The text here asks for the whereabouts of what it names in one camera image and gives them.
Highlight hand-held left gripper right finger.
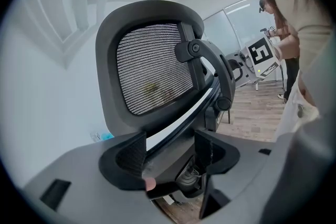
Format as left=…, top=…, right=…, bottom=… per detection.
left=194, top=129, right=241, bottom=176

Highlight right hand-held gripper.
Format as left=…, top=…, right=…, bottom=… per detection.
left=246, top=37, right=282, bottom=79

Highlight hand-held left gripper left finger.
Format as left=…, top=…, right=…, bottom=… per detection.
left=99, top=131, right=147, bottom=190

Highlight black mesh office chair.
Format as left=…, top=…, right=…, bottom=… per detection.
left=94, top=0, right=237, bottom=205

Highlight person's right forearm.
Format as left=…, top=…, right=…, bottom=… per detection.
left=274, top=33, right=300, bottom=61

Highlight person's left hand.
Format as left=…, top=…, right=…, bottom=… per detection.
left=144, top=176, right=158, bottom=193

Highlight blue plastic packet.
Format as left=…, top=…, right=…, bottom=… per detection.
left=90, top=131, right=116, bottom=143

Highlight frosted glass partition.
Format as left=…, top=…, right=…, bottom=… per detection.
left=202, top=0, right=265, bottom=61

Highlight person's white trousers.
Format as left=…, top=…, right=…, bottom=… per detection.
left=274, top=70, right=320, bottom=143

